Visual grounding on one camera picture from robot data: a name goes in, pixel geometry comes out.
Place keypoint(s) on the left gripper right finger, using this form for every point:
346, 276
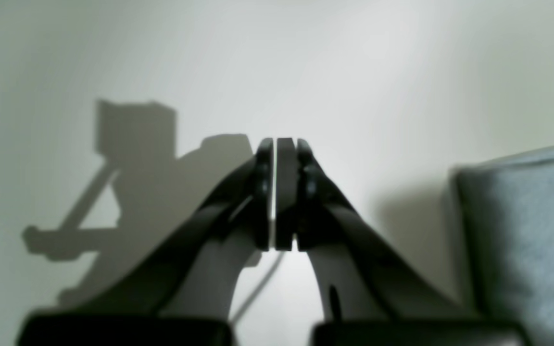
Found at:
370, 296

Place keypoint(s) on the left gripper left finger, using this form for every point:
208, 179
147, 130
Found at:
180, 295

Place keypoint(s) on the grey T-shirt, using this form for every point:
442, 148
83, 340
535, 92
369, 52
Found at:
506, 214

